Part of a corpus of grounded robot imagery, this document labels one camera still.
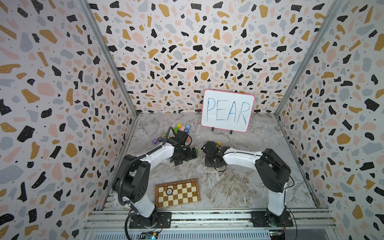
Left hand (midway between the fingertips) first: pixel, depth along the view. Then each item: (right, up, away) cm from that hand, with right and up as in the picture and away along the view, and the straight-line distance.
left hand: (193, 158), depth 90 cm
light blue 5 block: (-6, +19, +23) cm, 30 cm away
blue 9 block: (-6, +16, +20) cm, 26 cm away
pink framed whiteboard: (+23, +30, +14) cm, 40 cm away
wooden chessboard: (-8, -17, -10) cm, 21 cm away
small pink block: (-9, +17, +21) cm, 29 cm away
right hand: (+9, -4, +4) cm, 11 cm away
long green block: (+2, +5, -5) cm, 7 cm away
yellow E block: (+17, +7, +13) cm, 23 cm away
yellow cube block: (-12, +20, +23) cm, 33 cm away
